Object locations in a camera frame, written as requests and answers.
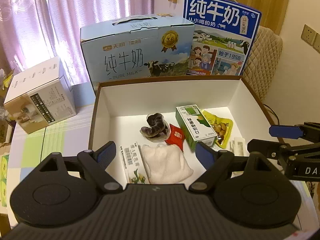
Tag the brown cardboard box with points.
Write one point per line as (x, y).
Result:
(165, 97)

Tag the clear packet of dark fruit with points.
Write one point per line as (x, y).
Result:
(155, 127)

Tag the wooden panel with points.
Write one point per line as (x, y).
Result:
(270, 2)

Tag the yellow snack packet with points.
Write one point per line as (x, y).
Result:
(221, 127)

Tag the light blue milk carton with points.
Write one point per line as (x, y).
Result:
(130, 55)

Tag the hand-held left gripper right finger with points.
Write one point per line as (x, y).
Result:
(204, 155)

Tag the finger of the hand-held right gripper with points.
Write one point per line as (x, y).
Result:
(285, 131)
(267, 147)

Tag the pink curtain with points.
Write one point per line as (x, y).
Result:
(75, 17)

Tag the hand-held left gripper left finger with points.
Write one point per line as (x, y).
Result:
(107, 152)

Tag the green patterned pack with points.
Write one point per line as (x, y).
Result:
(4, 180)

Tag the green and white medicine box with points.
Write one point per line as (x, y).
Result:
(193, 125)

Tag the beige quilted chair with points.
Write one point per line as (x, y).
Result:
(265, 60)

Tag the long white green-print box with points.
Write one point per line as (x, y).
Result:
(132, 162)

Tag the dark blue milk carton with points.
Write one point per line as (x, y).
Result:
(220, 35)

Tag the beige and white appliance box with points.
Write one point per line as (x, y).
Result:
(37, 97)

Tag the checked green and blue tablecloth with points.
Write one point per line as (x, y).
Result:
(50, 142)

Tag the red snack packet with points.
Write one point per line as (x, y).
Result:
(175, 136)

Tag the white cloth pouch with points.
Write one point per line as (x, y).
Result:
(167, 163)

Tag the beige wall socket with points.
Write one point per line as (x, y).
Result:
(311, 37)

